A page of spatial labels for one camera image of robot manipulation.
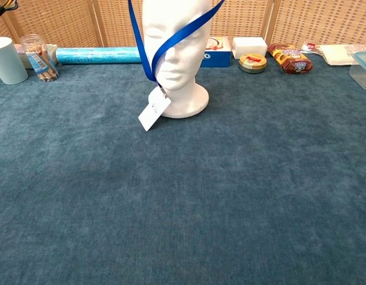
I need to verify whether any white ID badge card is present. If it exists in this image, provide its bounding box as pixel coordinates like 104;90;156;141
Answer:
137;87;172;132

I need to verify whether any blue lanyard strap with clip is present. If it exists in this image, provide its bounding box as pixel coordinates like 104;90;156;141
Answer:
128;0;226;99

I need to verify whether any white foam mannequin head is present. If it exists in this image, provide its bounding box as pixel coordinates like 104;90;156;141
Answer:
141;0;213;119

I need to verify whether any teal velvet tablecloth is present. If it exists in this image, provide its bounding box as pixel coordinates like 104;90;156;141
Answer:
0;53;366;285

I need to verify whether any blue pink Oreo box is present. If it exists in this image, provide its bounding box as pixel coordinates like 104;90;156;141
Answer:
200;36;232;68

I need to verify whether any round tin with yellow lid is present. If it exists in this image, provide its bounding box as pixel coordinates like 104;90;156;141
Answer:
238;53;267;74

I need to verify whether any small white box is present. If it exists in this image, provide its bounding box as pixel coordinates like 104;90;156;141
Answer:
232;36;269;60

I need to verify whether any blue cling film roll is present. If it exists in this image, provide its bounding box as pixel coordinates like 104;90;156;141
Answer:
55;46;144;65

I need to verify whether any brown chocolate biscuit packet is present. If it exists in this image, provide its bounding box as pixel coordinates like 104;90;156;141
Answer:
266;43;314;75

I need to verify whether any small red white sachet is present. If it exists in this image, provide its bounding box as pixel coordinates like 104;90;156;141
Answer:
301;42;323;56

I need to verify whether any clear jar of biscuit sticks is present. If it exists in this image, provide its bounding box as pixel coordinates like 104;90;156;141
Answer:
20;34;60;83

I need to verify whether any wicker folding screen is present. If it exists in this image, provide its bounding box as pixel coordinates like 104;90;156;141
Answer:
0;0;366;51

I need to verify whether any clear bag of white items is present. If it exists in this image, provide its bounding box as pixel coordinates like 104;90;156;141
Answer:
319;43;366;66

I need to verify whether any pale mint paper cup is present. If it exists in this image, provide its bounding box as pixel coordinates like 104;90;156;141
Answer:
0;36;29;86

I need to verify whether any clear container with blue lid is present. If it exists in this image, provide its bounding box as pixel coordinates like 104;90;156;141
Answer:
348;50;366;91

